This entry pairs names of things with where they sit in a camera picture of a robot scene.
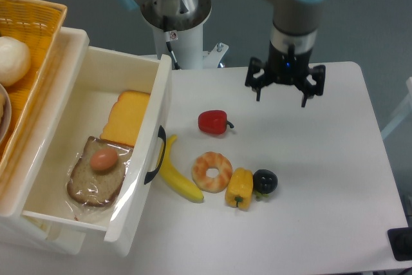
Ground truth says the brown egg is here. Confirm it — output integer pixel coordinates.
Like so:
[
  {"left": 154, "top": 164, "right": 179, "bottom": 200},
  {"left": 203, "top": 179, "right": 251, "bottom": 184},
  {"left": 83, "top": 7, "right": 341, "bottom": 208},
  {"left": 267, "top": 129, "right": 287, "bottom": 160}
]
[{"left": 89, "top": 148, "right": 118, "bottom": 172}]

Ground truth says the red bell pepper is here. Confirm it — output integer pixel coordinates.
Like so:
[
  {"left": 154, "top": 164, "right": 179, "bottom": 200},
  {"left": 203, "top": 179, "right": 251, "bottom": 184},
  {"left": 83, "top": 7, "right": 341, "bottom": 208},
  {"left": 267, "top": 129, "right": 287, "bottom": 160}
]
[{"left": 198, "top": 110, "right": 234, "bottom": 135}]

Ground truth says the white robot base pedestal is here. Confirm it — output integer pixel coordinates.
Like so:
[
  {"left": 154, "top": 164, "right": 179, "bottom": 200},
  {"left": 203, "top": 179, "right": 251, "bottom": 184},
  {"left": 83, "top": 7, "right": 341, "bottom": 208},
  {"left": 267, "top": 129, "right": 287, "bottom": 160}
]
[{"left": 140, "top": 0, "right": 229, "bottom": 70}]

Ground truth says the black device at table edge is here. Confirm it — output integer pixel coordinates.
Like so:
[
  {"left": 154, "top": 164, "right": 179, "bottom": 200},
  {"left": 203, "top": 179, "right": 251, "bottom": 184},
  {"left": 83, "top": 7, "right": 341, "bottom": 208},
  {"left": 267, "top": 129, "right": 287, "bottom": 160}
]
[{"left": 387, "top": 227, "right": 412, "bottom": 261}]

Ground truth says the yellow banana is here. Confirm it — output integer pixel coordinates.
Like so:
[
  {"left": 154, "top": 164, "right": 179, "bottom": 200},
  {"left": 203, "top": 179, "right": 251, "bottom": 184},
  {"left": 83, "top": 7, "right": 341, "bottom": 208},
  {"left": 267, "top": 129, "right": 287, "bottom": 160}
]
[{"left": 159, "top": 135, "right": 204, "bottom": 204}]

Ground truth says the yellow toast slice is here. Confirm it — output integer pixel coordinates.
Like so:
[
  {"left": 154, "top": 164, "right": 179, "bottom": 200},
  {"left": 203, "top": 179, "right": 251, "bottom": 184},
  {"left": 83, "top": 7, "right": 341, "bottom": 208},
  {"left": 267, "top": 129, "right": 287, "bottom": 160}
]
[{"left": 100, "top": 91, "right": 150, "bottom": 147}]

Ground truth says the brown bread slice in wrap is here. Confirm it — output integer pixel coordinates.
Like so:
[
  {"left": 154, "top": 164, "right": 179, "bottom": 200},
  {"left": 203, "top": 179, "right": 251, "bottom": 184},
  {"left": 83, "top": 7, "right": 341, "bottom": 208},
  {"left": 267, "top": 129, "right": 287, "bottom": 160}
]
[{"left": 66, "top": 136, "right": 133, "bottom": 207}]

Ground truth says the white drawer cabinet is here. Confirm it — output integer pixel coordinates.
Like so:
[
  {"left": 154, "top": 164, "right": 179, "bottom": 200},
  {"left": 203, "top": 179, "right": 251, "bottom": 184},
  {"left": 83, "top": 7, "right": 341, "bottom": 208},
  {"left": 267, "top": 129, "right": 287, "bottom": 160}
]
[{"left": 1, "top": 27, "right": 89, "bottom": 254}]

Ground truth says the white bread roll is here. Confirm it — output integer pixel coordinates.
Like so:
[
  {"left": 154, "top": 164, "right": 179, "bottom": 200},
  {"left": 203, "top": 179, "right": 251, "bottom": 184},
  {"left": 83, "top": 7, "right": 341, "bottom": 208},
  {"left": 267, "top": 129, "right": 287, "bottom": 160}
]
[{"left": 1, "top": 36, "right": 31, "bottom": 87}]

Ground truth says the yellow wicker basket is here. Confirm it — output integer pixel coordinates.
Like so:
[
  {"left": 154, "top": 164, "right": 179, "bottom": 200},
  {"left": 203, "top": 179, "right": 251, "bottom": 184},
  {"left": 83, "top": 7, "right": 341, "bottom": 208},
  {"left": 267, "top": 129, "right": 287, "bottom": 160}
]
[{"left": 1, "top": 0, "right": 68, "bottom": 182}]

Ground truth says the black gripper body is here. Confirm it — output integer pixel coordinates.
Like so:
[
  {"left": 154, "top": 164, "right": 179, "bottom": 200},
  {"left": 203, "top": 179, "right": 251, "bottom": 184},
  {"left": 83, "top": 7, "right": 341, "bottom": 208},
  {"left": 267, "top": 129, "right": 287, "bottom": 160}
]
[{"left": 245, "top": 44, "right": 326, "bottom": 97}]

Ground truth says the black round fruit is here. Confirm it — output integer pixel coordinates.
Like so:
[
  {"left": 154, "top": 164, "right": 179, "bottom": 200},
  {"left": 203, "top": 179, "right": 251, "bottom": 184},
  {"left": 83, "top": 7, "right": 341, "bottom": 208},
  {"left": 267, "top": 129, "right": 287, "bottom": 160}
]
[{"left": 253, "top": 169, "right": 278, "bottom": 201}]

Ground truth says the yellow bell pepper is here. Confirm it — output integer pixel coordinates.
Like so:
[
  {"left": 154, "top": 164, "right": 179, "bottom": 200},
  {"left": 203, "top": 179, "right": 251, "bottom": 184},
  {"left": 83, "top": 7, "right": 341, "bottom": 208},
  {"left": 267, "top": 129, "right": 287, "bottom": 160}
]
[{"left": 225, "top": 167, "right": 254, "bottom": 211}]

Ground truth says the white frame right edge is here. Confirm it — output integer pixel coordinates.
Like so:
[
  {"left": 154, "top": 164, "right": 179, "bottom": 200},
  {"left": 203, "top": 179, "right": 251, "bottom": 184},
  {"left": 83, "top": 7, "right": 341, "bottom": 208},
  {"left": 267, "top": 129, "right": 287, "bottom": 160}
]
[{"left": 380, "top": 77, "right": 411, "bottom": 140}]

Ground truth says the bowl in basket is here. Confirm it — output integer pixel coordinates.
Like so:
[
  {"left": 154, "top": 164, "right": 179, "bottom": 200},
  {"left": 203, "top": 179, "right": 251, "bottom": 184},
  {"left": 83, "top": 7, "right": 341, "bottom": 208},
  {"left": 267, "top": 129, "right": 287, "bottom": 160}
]
[{"left": 1, "top": 85, "right": 12, "bottom": 142}]

